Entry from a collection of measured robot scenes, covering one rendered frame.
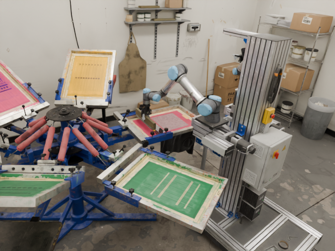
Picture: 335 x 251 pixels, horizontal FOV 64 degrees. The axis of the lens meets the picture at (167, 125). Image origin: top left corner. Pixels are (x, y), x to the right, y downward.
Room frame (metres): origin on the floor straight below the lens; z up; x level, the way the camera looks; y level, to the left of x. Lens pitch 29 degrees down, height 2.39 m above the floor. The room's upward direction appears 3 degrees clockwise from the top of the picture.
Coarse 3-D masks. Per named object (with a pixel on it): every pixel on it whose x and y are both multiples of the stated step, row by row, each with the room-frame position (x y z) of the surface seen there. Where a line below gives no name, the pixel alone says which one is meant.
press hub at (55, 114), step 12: (60, 108) 2.18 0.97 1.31; (72, 108) 2.20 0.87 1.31; (60, 120) 1.96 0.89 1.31; (60, 132) 2.06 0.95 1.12; (72, 132) 2.08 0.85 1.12; (60, 144) 2.01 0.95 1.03; (72, 144) 2.02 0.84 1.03; (72, 156) 2.01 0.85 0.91; (72, 192) 2.04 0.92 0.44; (72, 216) 2.03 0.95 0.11; (84, 216) 2.05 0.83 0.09
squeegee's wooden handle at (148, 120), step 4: (136, 108) 2.70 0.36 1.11; (136, 112) 2.69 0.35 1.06; (140, 112) 2.61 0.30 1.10; (140, 116) 2.61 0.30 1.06; (144, 120) 2.53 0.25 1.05; (148, 120) 2.46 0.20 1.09; (152, 120) 2.45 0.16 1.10; (148, 124) 2.46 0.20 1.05; (152, 124) 2.39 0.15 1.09; (152, 128) 2.39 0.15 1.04
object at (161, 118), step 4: (172, 112) 2.97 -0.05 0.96; (176, 112) 2.97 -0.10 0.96; (152, 116) 2.83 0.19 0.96; (156, 116) 2.83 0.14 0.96; (160, 116) 2.84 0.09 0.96; (164, 116) 2.84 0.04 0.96; (168, 116) 2.85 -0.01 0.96; (172, 116) 2.86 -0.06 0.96; (176, 116) 2.86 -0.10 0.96; (180, 116) 2.87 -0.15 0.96; (136, 120) 2.70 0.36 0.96; (140, 120) 2.71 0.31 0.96; (156, 120) 2.73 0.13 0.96; (160, 120) 2.74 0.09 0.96; (164, 120) 2.74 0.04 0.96; (168, 120) 2.75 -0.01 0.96; (172, 120) 2.76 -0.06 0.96; (136, 124) 2.61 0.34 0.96; (140, 124) 2.61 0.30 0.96; (144, 124) 2.62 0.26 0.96
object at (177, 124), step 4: (176, 120) 2.76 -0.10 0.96; (180, 120) 2.77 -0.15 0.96; (184, 120) 2.78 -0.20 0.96; (188, 120) 2.78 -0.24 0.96; (160, 124) 2.64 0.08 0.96; (164, 124) 2.65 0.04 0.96; (168, 124) 2.65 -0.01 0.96; (172, 124) 2.66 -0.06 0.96; (176, 124) 2.67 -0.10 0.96; (180, 124) 2.67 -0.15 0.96; (184, 124) 2.68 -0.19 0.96; (188, 124) 2.68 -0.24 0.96; (144, 128) 2.52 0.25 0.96; (148, 128) 2.53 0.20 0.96; (168, 128) 2.55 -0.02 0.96; (172, 128) 2.56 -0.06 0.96; (176, 128) 2.56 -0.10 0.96; (180, 128) 2.57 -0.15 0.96; (148, 132) 2.44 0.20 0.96; (164, 132) 2.46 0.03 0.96
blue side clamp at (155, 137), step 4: (168, 132) 2.39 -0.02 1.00; (172, 132) 2.38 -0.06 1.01; (156, 136) 2.28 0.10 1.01; (160, 136) 2.30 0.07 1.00; (164, 136) 2.33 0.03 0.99; (168, 136) 2.36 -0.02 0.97; (148, 140) 2.22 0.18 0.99; (152, 140) 2.25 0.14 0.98; (156, 140) 2.27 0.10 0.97; (160, 140) 2.30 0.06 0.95; (148, 144) 2.22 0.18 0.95
